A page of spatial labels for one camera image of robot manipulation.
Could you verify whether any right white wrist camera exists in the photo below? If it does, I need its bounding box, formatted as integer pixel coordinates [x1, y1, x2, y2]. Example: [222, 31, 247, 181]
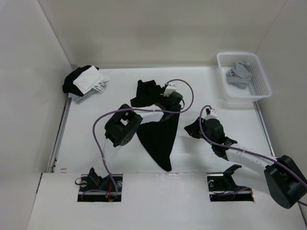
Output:
[205, 108, 217, 120]

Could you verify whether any white plastic basket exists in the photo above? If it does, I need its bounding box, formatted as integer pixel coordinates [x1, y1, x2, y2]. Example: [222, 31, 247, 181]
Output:
[216, 52, 272, 103]

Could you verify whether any folded white tank top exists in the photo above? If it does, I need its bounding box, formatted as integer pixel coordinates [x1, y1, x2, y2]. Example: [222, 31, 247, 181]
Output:
[73, 66, 109, 94]

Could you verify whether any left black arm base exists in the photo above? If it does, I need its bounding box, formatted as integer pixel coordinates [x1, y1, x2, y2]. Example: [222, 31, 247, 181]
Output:
[74, 168, 123, 203]

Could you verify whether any folded grey tank top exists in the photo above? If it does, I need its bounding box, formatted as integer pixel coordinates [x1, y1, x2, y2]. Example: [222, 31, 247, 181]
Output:
[68, 89, 98, 104]

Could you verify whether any purple cable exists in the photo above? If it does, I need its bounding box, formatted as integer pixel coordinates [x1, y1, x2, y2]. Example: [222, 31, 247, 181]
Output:
[200, 105, 307, 207]
[92, 79, 194, 196]

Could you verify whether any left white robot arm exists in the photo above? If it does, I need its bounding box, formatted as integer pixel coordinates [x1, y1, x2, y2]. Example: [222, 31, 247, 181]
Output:
[99, 92, 183, 172]

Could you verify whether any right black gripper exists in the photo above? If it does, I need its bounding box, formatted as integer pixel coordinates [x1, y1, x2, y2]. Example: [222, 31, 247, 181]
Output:
[184, 116, 214, 145]

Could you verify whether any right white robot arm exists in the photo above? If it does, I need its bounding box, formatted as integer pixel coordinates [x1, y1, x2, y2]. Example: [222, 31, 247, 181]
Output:
[184, 118, 307, 209]

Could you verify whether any black tank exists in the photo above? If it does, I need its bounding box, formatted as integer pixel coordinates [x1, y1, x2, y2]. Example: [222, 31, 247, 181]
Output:
[62, 65, 91, 97]
[130, 80, 179, 172]

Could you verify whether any folded black tank top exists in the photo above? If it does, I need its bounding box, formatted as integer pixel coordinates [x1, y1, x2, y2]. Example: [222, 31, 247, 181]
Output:
[62, 65, 91, 97]

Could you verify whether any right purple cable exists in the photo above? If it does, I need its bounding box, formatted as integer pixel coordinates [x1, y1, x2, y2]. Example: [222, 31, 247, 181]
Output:
[200, 105, 307, 207]

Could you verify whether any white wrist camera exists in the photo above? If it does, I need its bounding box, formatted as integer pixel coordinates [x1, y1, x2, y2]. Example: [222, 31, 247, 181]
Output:
[164, 81, 177, 97]
[205, 108, 217, 120]

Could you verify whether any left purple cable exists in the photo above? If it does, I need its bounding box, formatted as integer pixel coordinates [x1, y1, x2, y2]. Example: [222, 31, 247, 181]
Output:
[92, 79, 194, 196]

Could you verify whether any grey tank top in basket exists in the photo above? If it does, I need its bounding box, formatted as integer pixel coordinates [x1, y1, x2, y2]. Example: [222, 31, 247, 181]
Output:
[226, 62, 253, 89]

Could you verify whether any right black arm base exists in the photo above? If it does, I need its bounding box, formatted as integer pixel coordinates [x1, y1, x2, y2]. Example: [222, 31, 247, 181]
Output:
[207, 164, 254, 202]

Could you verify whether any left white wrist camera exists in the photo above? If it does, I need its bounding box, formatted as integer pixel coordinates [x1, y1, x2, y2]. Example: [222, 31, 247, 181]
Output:
[164, 81, 177, 97]

